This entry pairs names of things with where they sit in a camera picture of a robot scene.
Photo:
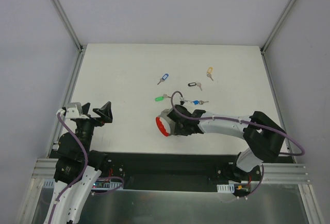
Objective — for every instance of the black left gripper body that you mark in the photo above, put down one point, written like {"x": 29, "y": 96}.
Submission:
{"x": 91, "y": 117}

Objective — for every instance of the key with blue rectangular tag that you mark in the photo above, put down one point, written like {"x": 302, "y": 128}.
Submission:
{"x": 163, "y": 78}

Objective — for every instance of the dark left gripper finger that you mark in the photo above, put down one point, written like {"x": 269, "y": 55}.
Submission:
{"x": 104, "y": 113}
{"x": 85, "y": 109}

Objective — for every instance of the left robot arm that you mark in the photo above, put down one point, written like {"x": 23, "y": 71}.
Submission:
{"x": 78, "y": 167}

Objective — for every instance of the key with blue oval tag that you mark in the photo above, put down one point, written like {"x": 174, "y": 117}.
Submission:
{"x": 197, "y": 102}

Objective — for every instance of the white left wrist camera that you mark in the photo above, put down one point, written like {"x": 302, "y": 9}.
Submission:
{"x": 71, "y": 110}

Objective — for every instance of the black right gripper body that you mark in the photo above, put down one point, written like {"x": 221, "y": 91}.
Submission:
{"x": 178, "y": 120}

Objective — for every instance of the key with green tag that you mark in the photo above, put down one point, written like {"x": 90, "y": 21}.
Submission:
{"x": 161, "y": 98}

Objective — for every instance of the key with black tag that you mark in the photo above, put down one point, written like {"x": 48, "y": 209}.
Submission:
{"x": 195, "y": 84}

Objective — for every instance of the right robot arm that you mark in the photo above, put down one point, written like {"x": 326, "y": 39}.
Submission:
{"x": 262, "y": 135}

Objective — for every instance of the aluminium frame rail left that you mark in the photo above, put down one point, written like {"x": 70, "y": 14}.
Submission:
{"x": 34, "y": 208}

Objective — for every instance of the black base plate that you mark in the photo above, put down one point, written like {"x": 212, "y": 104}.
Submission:
{"x": 170, "y": 172}

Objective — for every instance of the red handled metal key organizer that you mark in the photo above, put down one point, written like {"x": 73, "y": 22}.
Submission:
{"x": 165, "y": 124}

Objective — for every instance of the key with yellow tag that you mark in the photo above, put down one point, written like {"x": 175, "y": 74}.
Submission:
{"x": 209, "y": 73}

